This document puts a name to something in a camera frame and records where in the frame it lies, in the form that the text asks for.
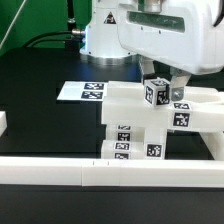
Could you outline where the white U-shaped obstacle wall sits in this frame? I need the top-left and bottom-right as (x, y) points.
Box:
(0, 111), (224, 188)

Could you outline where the white tagged cube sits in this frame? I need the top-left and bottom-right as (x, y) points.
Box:
(144, 78), (170, 108)

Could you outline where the black vertical pole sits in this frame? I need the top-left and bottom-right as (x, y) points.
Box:
(66, 0), (76, 30)

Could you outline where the black cable with connector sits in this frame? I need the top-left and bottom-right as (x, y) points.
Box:
(23, 28), (87, 48)

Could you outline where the white chair back frame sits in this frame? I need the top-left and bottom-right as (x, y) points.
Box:
(101, 81), (224, 132)

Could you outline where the white marker base plate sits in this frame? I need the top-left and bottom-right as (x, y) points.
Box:
(57, 81), (108, 101)

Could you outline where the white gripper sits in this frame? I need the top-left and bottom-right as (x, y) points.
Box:
(117, 0), (224, 102)

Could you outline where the thin white cable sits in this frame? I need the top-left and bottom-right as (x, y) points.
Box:
(0, 0), (28, 51)

